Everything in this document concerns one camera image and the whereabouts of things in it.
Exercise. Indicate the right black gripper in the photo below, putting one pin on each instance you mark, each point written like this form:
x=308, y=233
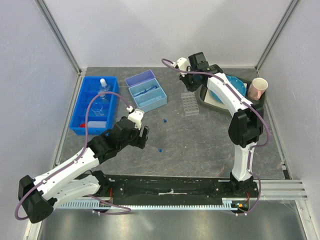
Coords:
x=190, y=88

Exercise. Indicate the light blue box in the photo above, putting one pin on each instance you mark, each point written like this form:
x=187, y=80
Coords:
x=149, y=106
x=144, y=87

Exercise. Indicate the glass stirring pipette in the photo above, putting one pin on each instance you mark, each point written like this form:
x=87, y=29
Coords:
x=150, y=98

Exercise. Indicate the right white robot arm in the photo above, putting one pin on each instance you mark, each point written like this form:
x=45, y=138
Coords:
x=246, y=124

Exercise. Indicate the purple plastic box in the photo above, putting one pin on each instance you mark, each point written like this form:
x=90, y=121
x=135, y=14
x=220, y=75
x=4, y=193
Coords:
x=140, y=78

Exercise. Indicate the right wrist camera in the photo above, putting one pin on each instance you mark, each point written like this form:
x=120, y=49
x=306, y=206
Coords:
x=182, y=64

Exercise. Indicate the blue safety glasses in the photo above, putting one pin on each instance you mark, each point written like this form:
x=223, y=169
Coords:
x=146, y=90

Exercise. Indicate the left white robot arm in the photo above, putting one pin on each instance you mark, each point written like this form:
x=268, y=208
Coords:
x=40, y=196

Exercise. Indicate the glass funnel dish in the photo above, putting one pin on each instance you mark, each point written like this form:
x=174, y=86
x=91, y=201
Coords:
x=97, y=109

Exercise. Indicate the red cap wash bottle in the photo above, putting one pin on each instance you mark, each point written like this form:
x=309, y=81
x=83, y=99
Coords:
x=94, y=124

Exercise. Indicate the small glass beaker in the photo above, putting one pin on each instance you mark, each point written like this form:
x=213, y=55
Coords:
x=103, y=97

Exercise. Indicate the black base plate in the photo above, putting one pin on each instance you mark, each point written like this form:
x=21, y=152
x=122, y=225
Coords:
x=135, y=190

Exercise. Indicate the clear flask white cap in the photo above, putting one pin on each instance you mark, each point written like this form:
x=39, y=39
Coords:
x=104, y=86

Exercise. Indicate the clear test tube rack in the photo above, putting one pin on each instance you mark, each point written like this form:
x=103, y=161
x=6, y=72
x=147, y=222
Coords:
x=189, y=103

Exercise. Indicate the dark grey tray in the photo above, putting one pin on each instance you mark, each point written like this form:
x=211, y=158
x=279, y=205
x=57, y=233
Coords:
x=203, y=89

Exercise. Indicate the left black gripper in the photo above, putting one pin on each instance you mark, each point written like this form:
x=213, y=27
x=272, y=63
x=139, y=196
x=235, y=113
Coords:
x=139, y=141

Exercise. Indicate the pink paper cup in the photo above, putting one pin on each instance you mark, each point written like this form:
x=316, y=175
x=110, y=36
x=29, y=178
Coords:
x=257, y=87

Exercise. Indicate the white paper sheet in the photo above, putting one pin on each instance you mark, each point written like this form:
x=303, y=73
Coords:
x=212, y=101

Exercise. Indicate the blue compartment bin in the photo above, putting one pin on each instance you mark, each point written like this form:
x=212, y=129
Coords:
x=89, y=89

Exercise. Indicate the teal dotted plate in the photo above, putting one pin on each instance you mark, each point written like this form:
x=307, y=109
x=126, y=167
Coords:
x=239, y=85

